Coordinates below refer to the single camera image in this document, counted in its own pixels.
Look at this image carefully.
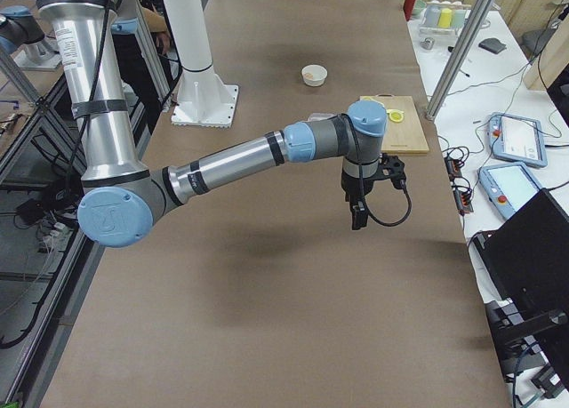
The green bowl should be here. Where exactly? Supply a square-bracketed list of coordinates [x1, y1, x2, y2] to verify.
[411, 0, 427, 19]

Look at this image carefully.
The light blue cup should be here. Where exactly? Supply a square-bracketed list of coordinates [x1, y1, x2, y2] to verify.
[451, 9, 467, 29]

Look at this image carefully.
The yellow cup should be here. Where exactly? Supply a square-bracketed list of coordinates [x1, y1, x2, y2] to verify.
[437, 8, 453, 28]

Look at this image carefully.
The grey cup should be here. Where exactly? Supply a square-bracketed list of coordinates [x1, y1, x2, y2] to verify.
[423, 4, 441, 28]

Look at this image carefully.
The wooden cutting board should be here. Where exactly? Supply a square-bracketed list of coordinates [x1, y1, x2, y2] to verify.
[360, 95, 429, 154]

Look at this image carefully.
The black orange power strip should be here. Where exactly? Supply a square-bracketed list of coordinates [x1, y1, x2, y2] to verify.
[445, 155, 473, 216]

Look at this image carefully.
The far blue teach pendant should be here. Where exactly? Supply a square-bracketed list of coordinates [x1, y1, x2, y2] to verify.
[487, 113, 548, 168]

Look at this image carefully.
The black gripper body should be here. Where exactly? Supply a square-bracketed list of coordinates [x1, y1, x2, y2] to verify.
[341, 157, 376, 206]

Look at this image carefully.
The small metal cylinder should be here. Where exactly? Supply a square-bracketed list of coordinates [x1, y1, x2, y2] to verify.
[421, 37, 435, 51]

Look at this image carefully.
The dark grey pad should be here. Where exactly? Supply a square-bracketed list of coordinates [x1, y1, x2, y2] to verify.
[478, 37, 507, 54]

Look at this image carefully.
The near blue teach pendant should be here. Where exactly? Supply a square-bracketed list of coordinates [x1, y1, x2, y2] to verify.
[479, 162, 542, 220]

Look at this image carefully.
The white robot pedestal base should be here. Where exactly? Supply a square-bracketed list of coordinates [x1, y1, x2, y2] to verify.
[163, 0, 239, 128]

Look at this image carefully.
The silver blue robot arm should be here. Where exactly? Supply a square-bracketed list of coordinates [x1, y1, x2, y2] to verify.
[36, 0, 389, 247]

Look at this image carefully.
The clear plastic egg box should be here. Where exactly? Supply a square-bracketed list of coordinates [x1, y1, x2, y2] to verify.
[308, 113, 343, 126]

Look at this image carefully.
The black camera cable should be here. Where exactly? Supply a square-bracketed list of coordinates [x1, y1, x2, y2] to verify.
[355, 180, 413, 228]

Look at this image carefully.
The lemon slice near knife tip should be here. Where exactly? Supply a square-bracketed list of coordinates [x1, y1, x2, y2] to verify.
[387, 109, 405, 124]

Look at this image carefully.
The black monitor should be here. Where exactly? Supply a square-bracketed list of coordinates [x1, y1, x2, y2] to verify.
[473, 188, 568, 387]

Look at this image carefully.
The aluminium frame post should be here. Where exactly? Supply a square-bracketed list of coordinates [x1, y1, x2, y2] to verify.
[425, 0, 495, 122]

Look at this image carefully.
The blue teach pendant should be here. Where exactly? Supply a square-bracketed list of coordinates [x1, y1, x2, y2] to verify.
[479, 162, 542, 220]
[487, 113, 548, 168]

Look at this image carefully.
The white paper bowl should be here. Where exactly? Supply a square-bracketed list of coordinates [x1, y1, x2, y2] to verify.
[301, 64, 328, 87]

